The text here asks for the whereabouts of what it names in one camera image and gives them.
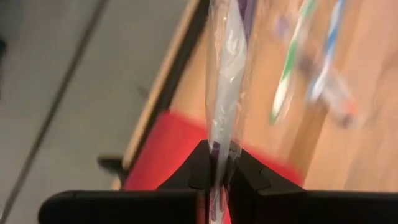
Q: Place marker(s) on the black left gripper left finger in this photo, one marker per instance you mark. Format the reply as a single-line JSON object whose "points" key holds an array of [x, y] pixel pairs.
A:
{"points": [[140, 208]]}

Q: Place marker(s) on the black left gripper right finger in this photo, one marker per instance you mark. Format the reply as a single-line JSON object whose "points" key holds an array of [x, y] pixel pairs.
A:
{"points": [[295, 208]]}

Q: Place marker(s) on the orange toothbrush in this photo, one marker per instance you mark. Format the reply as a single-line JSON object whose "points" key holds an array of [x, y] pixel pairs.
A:
{"points": [[345, 109]]}

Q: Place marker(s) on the purple toothbrush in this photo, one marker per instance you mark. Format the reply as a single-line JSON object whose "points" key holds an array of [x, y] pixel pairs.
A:
{"points": [[228, 93]]}

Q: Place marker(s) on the blue toothbrush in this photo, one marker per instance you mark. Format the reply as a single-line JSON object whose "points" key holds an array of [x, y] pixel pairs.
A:
{"points": [[329, 46]]}

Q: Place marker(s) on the red translucent plastic bin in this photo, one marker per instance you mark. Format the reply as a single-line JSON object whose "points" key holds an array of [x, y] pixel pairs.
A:
{"points": [[168, 149]]}

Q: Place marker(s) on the wrapped green toothbrush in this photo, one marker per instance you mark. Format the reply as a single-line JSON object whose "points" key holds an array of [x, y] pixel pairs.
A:
{"points": [[289, 62]]}

